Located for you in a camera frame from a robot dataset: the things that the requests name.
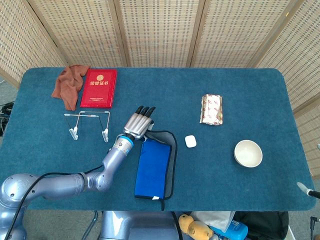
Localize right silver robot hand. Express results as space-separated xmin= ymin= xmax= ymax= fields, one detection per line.
xmin=296 ymin=143 xmax=320 ymax=198

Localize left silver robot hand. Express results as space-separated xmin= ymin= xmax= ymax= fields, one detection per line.
xmin=123 ymin=106 xmax=156 ymax=141

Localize grey and blue cloth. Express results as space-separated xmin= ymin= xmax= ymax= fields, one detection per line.
xmin=134 ymin=129 xmax=178 ymax=211

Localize silver blue robot base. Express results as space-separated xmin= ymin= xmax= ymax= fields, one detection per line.
xmin=99 ymin=210 xmax=181 ymax=240

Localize blue carpet table mat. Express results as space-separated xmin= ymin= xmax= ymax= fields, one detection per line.
xmin=0 ymin=66 xmax=317 ymax=212

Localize red certificate book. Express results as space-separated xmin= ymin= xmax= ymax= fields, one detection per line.
xmin=80 ymin=68 xmax=118 ymax=109

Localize black fabric bag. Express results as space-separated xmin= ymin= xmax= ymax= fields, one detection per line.
xmin=234 ymin=211 xmax=290 ymax=240

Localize white earbuds case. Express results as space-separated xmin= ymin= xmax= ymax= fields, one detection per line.
xmin=184 ymin=135 xmax=197 ymax=149

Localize white round bowl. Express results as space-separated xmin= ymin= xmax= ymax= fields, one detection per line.
xmin=233 ymin=139 xmax=264 ymax=168

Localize gold foil snack packet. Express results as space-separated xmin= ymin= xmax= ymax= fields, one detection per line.
xmin=199 ymin=93 xmax=224 ymax=126

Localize brown crumpled cloth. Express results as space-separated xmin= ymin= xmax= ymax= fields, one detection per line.
xmin=51 ymin=64 xmax=91 ymax=111

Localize blue plastic bottle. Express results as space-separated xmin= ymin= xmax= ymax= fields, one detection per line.
xmin=212 ymin=219 xmax=249 ymax=240

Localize white plastic bag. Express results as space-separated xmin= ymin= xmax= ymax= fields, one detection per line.
xmin=192 ymin=211 xmax=236 ymax=232

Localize yellow plush toy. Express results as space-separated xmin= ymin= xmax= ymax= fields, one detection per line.
xmin=178 ymin=214 xmax=214 ymax=240

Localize white wire stand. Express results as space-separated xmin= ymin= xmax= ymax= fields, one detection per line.
xmin=63 ymin=110 xmax=111 ymax=143

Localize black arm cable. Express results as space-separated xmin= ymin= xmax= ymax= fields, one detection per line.
xmin=4 ymin=147 xmax=113 ymax=240

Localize thin grey cable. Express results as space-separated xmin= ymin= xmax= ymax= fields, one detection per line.
xmin=81 ymin=210 xmax=99 ymax=240

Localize black base cable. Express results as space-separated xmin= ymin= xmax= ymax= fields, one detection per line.
xmin=171 ymin=211 xmax=185 ymax=240

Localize tangled floor cables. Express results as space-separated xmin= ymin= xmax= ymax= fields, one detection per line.
xmin=0 ymin=101 xmax=15 ymax=137

